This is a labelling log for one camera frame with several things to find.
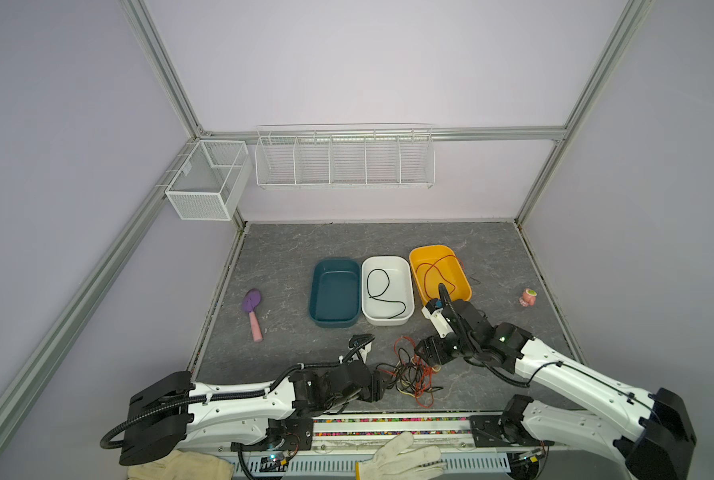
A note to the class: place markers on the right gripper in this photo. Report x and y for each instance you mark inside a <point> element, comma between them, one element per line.
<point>432,345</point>

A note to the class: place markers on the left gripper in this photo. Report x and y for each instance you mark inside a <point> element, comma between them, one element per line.
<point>374,391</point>

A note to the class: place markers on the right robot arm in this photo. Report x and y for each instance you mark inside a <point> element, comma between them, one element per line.
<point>650,433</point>

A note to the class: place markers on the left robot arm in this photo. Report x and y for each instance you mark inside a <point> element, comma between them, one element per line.
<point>179,413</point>

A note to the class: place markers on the white plastic bin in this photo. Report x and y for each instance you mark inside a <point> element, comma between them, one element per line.
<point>387,297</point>

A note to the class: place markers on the teal plastic bin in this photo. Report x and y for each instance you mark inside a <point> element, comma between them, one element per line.
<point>335,297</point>

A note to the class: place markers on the yellow plastic bin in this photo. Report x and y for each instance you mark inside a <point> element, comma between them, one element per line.
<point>433,265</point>

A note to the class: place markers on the right white work glove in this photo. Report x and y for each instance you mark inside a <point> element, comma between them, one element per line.
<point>399,459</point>

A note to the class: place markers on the white work glove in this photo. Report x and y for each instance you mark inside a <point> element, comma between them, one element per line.
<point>180,465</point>
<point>399,459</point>

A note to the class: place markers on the pink toy cup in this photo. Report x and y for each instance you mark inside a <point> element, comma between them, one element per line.
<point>528,298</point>

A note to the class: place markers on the purple pink brush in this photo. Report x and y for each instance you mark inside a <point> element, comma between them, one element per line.
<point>250,302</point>

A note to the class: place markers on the left white work glove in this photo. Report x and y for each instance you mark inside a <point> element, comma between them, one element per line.
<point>180,465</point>

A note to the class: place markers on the small white mesh basket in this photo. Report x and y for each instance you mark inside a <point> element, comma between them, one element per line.
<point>209,183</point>

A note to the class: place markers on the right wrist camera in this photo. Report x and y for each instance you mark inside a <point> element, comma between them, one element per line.
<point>433,311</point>

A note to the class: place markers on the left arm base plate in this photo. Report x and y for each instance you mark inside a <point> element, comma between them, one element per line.
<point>289,434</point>

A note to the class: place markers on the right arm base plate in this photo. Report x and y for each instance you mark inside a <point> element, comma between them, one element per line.
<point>488,430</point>

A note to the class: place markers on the long white wire rack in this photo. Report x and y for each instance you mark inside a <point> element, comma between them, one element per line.
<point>345,156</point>

